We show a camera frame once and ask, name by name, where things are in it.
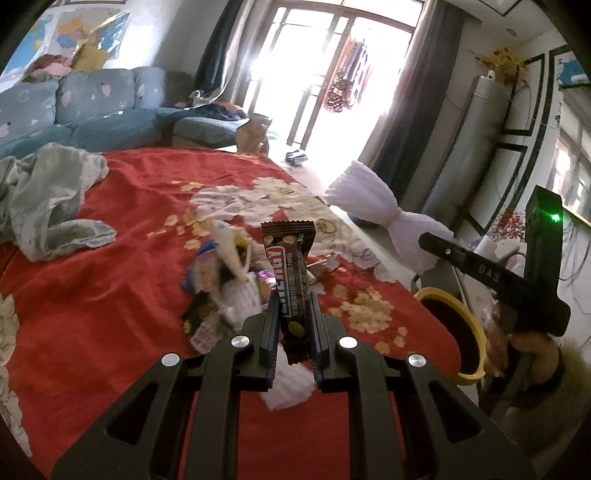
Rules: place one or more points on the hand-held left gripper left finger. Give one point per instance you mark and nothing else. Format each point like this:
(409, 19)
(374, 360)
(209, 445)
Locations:
(270, 341)

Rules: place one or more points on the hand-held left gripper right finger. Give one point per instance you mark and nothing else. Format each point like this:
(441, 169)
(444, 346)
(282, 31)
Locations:
(319, 341)

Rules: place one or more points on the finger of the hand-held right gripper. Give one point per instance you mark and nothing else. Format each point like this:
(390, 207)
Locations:
(466, 263)

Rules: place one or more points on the brown chocolate bar wrapper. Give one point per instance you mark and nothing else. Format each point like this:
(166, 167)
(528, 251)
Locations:
(288, 277)

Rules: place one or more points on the pile of snack wrappers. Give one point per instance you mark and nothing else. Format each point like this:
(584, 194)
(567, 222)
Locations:
(226, 286)

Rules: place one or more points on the yellow-rimmed trash bin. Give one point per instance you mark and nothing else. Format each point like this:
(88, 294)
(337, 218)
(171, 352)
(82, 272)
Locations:
(450, 337)

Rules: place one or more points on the person's right forearm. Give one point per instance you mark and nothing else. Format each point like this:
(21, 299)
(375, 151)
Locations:
(554, 406)

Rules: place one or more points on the person's right hand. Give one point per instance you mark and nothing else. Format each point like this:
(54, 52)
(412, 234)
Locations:
(531, 345)

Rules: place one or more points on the white paper roll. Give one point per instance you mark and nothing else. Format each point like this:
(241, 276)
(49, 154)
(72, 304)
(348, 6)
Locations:
(485, 247)

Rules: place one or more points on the red berry decoration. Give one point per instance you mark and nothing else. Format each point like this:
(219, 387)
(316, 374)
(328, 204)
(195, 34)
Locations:
(510, 224)

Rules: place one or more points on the white crumpled tissue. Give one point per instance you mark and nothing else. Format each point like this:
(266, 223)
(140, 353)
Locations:
(288, 392)

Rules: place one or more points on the television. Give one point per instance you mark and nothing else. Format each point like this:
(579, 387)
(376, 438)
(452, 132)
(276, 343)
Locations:
(575, 157)

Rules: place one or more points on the standing air conditioner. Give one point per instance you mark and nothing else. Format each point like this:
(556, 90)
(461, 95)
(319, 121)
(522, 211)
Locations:
(480, 138)

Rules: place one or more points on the red floral bedsheet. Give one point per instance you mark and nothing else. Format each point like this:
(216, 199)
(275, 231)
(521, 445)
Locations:
(138, 323)

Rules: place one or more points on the grey curtain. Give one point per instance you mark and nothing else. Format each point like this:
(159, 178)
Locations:
(415, 92)

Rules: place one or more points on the pair of shoes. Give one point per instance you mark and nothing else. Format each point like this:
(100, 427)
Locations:
(296, 158)

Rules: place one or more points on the yellow artificial flowers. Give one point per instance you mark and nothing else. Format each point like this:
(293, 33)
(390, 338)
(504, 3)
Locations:
(503, 62)

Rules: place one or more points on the brown paper bag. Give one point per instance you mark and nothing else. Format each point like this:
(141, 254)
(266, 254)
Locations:
(251, 136)

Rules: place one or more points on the hanging laundry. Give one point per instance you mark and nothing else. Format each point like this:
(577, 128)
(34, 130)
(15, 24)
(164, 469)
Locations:
(351, 78)

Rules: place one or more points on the dark clothes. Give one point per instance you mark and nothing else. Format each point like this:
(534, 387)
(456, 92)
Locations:
(212, 110)

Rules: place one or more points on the glass balcony door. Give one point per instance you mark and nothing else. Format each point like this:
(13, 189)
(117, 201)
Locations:
(300, 69)

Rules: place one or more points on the light green crumpled cloth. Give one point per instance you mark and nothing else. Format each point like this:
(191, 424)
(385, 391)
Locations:
(51, 194)

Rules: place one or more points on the blue patterned sofa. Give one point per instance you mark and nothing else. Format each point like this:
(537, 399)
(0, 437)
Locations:
(92, 115)

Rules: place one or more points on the dark blue curtain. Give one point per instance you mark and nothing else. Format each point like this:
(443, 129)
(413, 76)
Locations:
(217, 46)

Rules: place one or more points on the pile of clothes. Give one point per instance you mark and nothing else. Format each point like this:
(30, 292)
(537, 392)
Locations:
(60, 64)

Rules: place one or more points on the framed wall picture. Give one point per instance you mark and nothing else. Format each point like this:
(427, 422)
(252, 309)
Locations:
(575, 69)

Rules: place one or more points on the wall map poster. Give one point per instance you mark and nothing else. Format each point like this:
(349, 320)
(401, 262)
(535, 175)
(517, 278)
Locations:
(60, 27)

